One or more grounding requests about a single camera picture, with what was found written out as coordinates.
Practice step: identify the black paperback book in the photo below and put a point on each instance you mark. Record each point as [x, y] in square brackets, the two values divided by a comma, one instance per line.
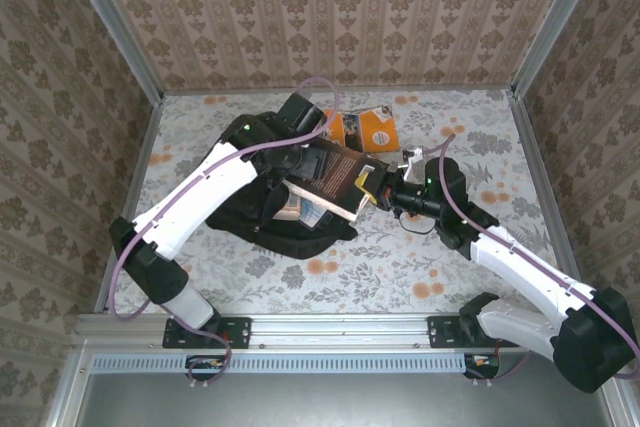
[340, 177]

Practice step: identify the orange-brown paperback book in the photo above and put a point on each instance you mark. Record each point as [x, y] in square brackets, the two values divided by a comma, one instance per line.
[287, 209]

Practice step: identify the black backpack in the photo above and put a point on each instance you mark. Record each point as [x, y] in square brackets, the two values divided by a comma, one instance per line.
[280, 242]

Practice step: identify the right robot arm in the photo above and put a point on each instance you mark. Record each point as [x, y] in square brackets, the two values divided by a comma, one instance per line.
[525, 267]

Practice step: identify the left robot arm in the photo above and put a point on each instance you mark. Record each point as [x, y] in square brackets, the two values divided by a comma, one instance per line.
[200, 192]

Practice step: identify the orange open booklet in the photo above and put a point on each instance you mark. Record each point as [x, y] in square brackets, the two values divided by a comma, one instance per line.
[380, 132]

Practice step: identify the grey metal sheet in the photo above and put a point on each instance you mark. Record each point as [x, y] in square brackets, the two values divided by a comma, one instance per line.
[350, 402]

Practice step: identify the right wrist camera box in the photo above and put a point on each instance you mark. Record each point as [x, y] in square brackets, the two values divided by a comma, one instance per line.
[412, 159]

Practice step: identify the aluminium side rail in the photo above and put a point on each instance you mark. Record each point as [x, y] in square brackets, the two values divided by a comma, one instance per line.
[134, 182]
[542, 172]

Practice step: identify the aluminium mounting rail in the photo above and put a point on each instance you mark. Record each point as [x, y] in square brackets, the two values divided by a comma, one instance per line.
[340, 329]

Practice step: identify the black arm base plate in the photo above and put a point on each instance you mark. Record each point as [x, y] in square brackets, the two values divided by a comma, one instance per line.
[442, 332]
[240, 332]

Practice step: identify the aluminium frame post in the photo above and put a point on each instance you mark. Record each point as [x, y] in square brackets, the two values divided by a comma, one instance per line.
[555, 22]
[115, 27]

